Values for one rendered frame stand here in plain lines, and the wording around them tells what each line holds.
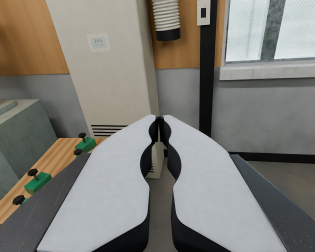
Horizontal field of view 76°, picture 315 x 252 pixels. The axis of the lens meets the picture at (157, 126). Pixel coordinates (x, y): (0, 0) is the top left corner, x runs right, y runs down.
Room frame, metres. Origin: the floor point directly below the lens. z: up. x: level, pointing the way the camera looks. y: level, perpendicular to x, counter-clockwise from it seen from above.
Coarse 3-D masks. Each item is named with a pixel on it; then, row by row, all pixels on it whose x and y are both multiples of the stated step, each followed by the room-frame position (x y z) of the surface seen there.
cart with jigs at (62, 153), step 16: (64, 144) 1.14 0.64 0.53; (80, 144) 1.04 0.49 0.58; (96, 144) 1.09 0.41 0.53; (48, 160) 0.98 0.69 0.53; (64, 160) 0.96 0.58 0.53; (32, 176) 0.85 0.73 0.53; (48, 176) 0.79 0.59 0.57; (16, 192) 0.75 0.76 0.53; (32, 192) 0.71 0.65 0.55; (0, 208) 0.66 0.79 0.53; (16, 208) 0.65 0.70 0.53; (0, 224) 0.58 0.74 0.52
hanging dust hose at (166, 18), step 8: (152, 0) 1.35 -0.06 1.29; (160, 0) 1.31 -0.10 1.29; (168, 0) 1.31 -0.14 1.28; (176, 0) 1.33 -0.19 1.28; (160, 8) 1.32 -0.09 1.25; (168, 8) 1.30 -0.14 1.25; (176, 8) 1.34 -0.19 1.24; (160, 16) 1.31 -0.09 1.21; (168, 16) 1.30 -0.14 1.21; (176, 16) 1.33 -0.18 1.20; (160, 24) 1.31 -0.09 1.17; (168, 24) 1.30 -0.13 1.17; (176, 24) 1.31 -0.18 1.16; (160, 32) 1.31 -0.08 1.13; (168, 32) 1.30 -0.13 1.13; (176, 32) 1.31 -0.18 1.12; (160, 40) 1.32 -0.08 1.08; (168, 40) 1.30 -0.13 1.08
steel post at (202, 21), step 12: (204, 0) 1.33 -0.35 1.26; (216, 0) 1.34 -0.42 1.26; (204, 12) 1.33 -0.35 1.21; (216, 12) 1.34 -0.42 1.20; (204, 24) 1.33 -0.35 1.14; (204, 36) 1.35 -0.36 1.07; (204, 48) 1.35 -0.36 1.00; (204, 60) 1.35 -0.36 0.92; (204, 72) 1.35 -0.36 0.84; (204, 84) 1.35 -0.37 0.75; (204, 96) 1.35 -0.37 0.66; (204, 108) 1.35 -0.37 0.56; (204, 120) 1.35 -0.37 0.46; (204, 132) 1.35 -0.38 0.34
